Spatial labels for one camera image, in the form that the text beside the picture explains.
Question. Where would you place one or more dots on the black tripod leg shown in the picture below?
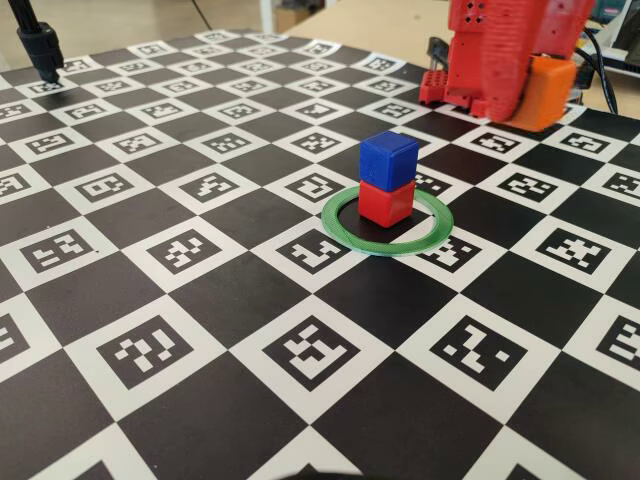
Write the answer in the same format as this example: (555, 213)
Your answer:
(42, 47)

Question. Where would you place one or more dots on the grey laptop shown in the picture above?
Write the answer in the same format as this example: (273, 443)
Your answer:
(627, 30)

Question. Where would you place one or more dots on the cardboard box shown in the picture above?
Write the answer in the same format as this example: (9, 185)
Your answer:
(292, 17)

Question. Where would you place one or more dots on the black table clamp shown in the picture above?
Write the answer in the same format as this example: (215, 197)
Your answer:
(439, 52)

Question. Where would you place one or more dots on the blue cube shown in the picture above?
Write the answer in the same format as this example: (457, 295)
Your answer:
(387, 160)

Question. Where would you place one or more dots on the white post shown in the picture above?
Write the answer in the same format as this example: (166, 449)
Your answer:
(267, 15)

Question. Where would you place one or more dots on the orange cube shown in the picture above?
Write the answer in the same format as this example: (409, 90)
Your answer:
(547, 95)

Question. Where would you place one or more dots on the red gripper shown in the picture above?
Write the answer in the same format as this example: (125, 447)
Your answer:
(492, 95)

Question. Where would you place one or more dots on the red cube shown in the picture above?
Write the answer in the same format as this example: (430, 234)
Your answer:
(387, 205)

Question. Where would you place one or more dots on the checkerboard marker mat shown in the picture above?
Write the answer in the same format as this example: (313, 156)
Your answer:
(200, 300)

